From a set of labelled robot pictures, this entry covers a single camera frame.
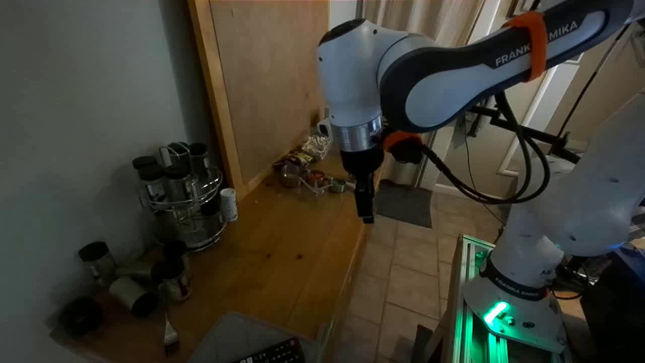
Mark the chrome rotating seasoning rack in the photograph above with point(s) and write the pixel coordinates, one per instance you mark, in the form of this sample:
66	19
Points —
184	213

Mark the robot base stand green light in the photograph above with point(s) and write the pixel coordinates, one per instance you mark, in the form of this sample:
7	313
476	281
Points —
510	323

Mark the black equipment case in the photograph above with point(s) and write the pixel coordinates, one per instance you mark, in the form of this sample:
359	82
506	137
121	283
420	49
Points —
615	315

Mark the large plywood board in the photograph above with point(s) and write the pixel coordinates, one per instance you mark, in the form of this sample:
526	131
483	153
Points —
268	80

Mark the glass spice jar black lid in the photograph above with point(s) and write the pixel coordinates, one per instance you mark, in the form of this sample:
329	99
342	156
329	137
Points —
179	152
177	249
154	182
137	269
201	157
96	259
177	180
172	279
131	295

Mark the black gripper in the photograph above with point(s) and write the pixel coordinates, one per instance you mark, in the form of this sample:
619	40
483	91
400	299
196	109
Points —
363	165

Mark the small metal cup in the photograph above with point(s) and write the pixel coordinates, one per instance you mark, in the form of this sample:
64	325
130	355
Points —
291	173

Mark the black wrist camera orange mount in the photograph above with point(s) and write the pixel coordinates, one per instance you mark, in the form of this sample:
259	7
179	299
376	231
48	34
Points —
403	150

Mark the beige curtain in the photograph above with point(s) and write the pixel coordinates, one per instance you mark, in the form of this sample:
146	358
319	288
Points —
417	16

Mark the black clamp bar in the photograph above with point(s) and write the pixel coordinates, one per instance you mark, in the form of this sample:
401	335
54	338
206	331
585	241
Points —
530	134

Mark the black remote control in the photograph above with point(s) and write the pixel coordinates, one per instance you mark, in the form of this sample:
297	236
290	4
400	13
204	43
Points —
272	353

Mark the small white container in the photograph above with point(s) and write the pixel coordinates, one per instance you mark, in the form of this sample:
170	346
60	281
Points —
228	204

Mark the round black lid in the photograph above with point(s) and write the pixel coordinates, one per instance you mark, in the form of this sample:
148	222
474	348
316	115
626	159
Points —
82	315

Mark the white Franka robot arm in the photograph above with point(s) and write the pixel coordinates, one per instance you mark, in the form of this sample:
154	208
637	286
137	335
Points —
457	73

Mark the grey door mat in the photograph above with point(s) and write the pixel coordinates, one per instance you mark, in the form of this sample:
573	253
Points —
403	204

